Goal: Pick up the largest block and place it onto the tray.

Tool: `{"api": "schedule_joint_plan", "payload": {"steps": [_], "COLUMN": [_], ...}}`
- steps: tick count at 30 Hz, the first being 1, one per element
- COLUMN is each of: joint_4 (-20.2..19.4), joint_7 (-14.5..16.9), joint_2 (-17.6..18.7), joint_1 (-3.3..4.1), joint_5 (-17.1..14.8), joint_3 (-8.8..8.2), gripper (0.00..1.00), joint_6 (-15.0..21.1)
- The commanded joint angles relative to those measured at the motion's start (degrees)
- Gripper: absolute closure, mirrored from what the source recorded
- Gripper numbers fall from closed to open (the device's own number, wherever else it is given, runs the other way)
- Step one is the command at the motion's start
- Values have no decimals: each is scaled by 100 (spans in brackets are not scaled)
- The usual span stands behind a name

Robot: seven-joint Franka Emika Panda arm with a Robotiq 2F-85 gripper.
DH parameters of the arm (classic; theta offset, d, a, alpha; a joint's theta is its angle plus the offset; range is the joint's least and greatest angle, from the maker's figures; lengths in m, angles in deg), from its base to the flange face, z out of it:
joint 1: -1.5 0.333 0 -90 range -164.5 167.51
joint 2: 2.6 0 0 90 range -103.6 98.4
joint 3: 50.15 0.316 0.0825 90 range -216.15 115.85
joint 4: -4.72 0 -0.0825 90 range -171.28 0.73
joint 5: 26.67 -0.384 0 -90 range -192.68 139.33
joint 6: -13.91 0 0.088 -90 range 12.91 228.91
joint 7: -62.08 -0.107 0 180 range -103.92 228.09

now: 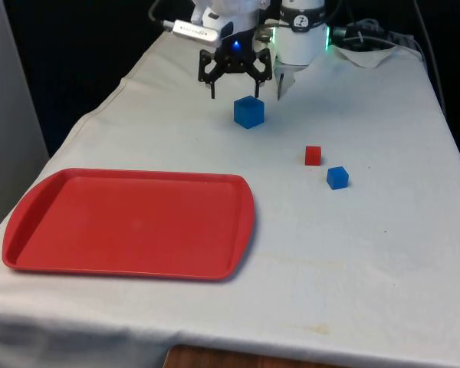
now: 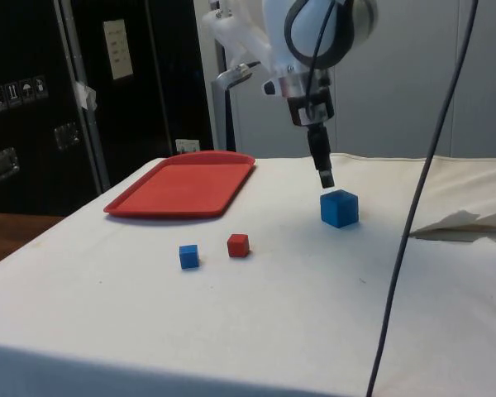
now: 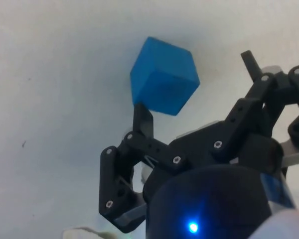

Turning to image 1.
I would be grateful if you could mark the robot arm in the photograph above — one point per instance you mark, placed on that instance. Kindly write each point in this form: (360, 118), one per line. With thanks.
(301, 42)

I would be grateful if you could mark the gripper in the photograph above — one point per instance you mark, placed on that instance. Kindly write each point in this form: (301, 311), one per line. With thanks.
(237, 50)

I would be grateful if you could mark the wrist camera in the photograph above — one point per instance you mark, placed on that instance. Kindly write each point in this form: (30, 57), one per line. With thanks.
(193, 30)

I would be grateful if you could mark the small blue cube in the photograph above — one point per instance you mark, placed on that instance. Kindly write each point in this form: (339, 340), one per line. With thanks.
(337, 178)

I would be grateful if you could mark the red tray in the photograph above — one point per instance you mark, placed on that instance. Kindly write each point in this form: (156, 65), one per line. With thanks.
(130, 226)

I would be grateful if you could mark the small red cube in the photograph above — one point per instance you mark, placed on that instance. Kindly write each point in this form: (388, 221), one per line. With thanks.
(313, 156)

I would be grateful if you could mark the large blue cube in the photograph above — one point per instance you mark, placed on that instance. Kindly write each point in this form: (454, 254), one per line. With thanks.
(248, 113)

